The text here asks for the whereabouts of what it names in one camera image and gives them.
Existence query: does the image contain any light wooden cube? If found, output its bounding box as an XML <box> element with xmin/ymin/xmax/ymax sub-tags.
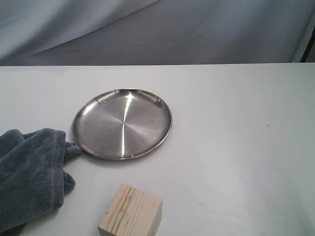
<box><xmin>97</xmin><ymin>184</ymin><xmax>162</xmax><ymax>236</ymax></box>

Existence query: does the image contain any grey blue fleece towel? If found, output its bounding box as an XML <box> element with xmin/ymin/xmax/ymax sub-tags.
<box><xmin>0</xmin><ymin>128</ymin><xmax>83</xmax><ymax>236</ymax></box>

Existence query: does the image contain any round stainless steel plate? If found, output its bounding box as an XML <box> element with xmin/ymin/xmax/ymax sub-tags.
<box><xmin>72</xmin><ymin>88</ymin><xmax>172</xmax><ymax>160</ymax></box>

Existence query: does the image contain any grey backdrop cloth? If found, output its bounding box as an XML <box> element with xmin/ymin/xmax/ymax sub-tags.
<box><xmin>0</xmin><ymin>0</ymin><xmax>315</xmax><ymax>66</ymax></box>

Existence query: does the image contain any black backdrop stand pole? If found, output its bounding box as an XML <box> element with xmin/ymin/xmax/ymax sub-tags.
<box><xmin>300</xmin><ymin>29</ymin><xmax>315</xmax><ymax>63</ymax></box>

